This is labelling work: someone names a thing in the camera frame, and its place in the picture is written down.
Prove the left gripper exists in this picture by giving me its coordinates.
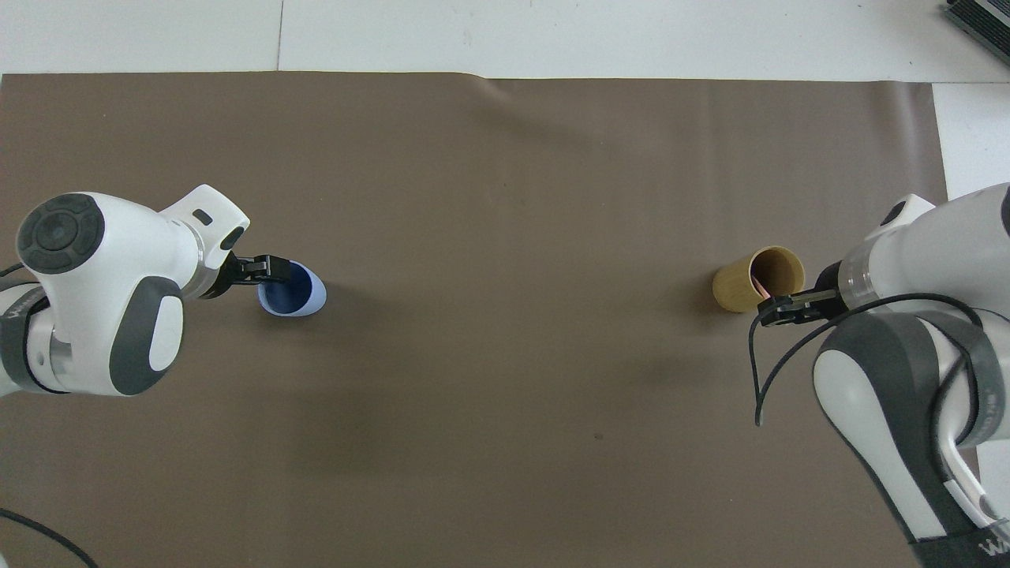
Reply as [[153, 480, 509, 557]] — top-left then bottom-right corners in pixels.
[[200, 253, 248, 301]]

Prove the black stand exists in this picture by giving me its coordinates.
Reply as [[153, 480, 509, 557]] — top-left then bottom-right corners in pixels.
[[942, 0, 1010, 46]]

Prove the bamboo cup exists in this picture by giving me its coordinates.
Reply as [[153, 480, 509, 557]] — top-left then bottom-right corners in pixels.
[[713, 246, 806, 313]]

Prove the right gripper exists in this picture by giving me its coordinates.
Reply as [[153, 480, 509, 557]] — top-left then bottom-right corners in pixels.
[[792, 262, 844, 323]]

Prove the blue cup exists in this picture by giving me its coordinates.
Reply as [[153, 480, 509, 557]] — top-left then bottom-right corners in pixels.
[[257, 260, 327, 318]]

